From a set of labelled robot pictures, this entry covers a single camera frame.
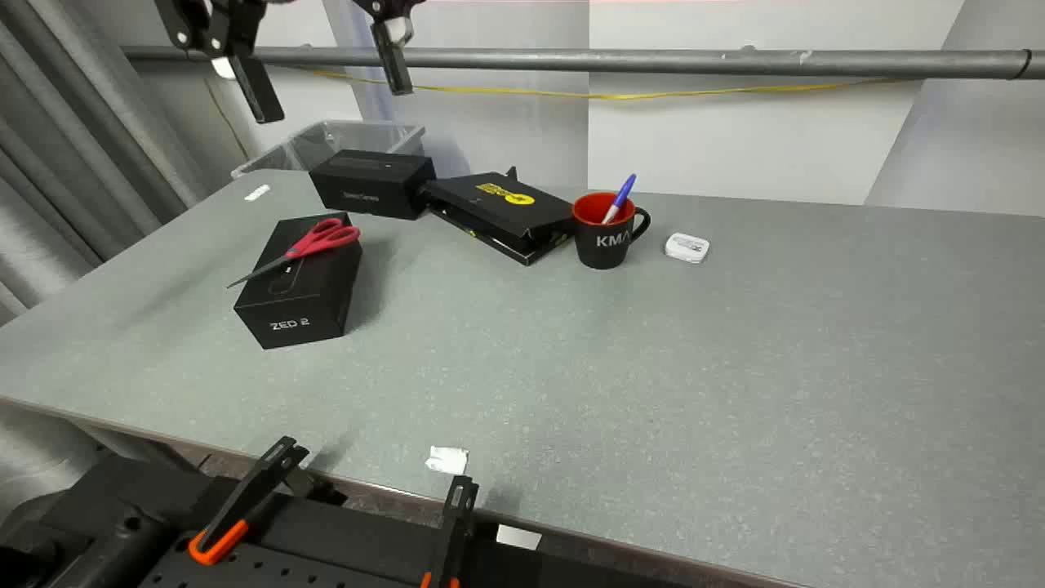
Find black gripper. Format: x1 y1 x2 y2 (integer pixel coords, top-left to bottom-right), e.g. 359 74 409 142
153 0 423 125

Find blue white pen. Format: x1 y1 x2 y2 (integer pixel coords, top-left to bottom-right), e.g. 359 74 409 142
601 175 636 225

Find black mug red interior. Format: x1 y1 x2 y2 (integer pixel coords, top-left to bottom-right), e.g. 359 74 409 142
572 194 650 269

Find black box at rear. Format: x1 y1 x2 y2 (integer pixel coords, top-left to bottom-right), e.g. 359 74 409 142
312 151 434 220

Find white tape near bin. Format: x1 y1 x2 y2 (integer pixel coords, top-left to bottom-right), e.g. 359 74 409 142
242 182 273 202

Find flat black box yellow logo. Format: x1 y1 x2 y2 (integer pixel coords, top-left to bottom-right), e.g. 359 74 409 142
423 175 572 265

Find black box under scissors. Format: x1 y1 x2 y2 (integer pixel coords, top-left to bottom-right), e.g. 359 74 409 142
234 215 363 349

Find small white case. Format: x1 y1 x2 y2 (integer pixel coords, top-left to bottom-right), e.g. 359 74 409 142
662 231 708 265

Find white tape on table edge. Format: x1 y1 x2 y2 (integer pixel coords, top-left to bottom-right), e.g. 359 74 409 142
425 445 466 474

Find right black orange clamp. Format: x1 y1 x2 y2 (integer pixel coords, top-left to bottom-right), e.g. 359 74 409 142
417 474 482 588

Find black orange clamp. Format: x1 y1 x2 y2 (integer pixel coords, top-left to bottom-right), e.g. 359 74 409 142
185 439 307 569
417 474 482 588

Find left black orange clamp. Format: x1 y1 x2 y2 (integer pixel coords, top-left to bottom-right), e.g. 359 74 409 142
185 439 307 569

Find white label on base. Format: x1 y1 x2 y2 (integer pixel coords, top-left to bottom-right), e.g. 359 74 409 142
497 525 541 554

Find red handled scissors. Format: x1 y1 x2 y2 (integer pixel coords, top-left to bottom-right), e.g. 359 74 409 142
242 220 363 286

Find grey metal rail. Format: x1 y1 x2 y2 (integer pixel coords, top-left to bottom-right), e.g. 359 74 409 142
122 44 1045 81

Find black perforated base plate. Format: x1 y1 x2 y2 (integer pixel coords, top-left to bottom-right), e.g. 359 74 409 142
0 459 758 588

